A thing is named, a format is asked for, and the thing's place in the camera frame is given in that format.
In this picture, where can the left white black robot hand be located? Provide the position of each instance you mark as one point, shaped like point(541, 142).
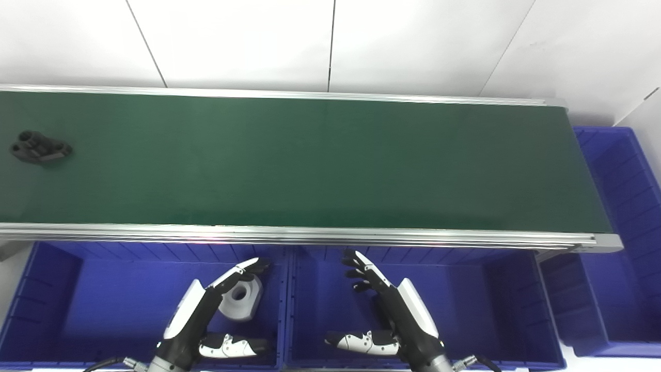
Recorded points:
point(193, 312)

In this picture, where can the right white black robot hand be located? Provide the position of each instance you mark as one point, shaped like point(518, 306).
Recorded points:
point(408, 320)

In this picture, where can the black flanged machine part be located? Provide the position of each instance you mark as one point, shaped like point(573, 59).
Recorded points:
point(37, 149)

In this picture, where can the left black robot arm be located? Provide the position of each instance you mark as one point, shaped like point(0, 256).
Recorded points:
point(168, 366)

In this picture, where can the white flanged machine part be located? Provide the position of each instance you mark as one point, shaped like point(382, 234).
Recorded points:
point(242, 305)

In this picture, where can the blue plastic bin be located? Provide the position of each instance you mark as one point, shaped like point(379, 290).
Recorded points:
point(103, 305)
point(630, 217)
point(480, 310)

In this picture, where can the green conveyor belt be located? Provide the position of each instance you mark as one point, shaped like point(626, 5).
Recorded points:
point(320, 160)
point(361, 236)

